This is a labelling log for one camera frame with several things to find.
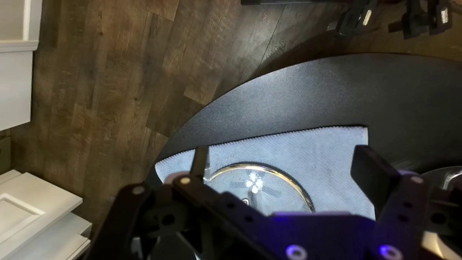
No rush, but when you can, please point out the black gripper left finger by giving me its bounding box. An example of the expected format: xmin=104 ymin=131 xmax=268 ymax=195
xmin=85 ymin=146 xmax=210 ymax=260

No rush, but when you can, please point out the glass pot lid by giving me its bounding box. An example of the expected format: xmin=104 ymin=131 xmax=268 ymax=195
xmin=203 ymin=161 xmax=314 ymax=215

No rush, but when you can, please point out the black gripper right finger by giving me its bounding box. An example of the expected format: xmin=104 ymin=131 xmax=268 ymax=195
xmin=350 ymin=146 xmax=428 ymax=260

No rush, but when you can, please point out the black round table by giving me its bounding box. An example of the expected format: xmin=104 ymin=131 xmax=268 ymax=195
xmin=160 ymin=53 xmax=462 ymax=172

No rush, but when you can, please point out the light blue towel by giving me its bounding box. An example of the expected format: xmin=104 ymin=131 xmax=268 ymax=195
xmin=154 ymin=124 xmax=376 ymax=221

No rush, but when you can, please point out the white cabinet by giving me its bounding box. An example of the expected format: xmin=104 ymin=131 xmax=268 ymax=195
xmin=0 ymin=0 xmax=91 ymax=260

